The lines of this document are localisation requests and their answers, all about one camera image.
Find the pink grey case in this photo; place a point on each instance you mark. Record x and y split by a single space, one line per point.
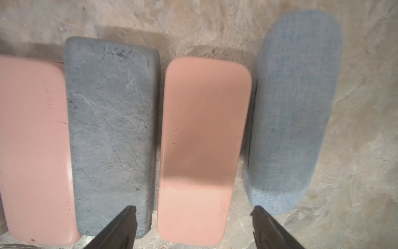
204 115

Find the grey mint case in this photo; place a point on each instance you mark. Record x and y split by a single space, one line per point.
113 92

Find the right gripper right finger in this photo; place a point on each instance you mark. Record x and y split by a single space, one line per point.
269 233

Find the pink glasses case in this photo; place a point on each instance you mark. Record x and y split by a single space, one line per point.
36 171

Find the blue case beige lining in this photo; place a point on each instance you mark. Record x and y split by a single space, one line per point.
297 71

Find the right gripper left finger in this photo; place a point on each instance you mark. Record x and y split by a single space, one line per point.
120 233

